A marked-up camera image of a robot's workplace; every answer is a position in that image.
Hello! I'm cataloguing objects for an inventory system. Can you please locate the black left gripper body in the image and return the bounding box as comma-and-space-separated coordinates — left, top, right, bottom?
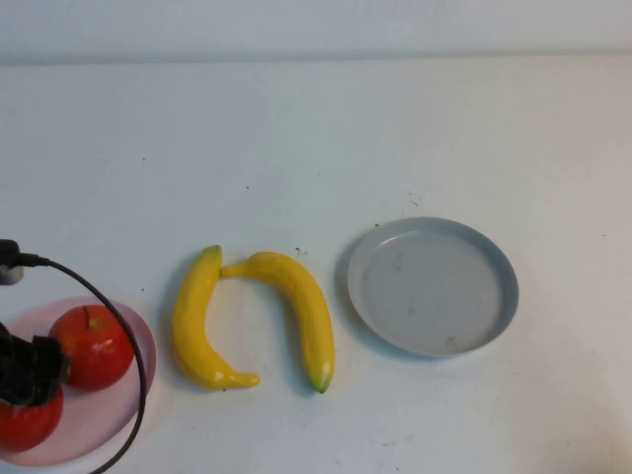
0, 323, 35, 409

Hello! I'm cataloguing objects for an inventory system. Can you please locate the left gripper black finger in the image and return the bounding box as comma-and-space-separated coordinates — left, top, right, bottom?
32, 335, 71, 401

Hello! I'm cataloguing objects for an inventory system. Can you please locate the red apple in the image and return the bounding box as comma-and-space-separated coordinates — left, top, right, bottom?
0, 382, 65, 453
48, 304, 136, 393

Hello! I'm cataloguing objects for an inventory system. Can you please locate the yellow banana with short stem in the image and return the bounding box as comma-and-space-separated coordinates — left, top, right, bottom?
171, 244, 261, 392

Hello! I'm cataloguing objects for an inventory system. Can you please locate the yellow banana with long stem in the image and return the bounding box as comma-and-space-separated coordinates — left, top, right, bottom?
219, 251, 337, 395

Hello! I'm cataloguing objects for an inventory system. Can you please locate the pink round plate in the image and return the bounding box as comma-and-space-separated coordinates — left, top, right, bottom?
0, 295, 158, 468

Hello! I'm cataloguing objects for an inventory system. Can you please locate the grey-blue round plate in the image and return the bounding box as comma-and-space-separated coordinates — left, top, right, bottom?
346, 216, 520, 359

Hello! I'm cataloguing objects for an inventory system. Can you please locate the black cable with plug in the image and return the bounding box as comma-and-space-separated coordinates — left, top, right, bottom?
0, 239, 150, 474

